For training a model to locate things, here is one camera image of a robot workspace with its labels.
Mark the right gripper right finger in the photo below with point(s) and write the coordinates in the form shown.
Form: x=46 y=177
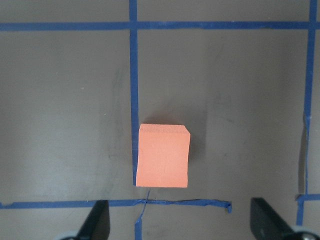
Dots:
x=266 y=223

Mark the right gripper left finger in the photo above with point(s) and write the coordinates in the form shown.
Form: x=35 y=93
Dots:
x=97 y=224

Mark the orange foam cube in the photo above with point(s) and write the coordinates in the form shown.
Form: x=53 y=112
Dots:
x=163 y=154

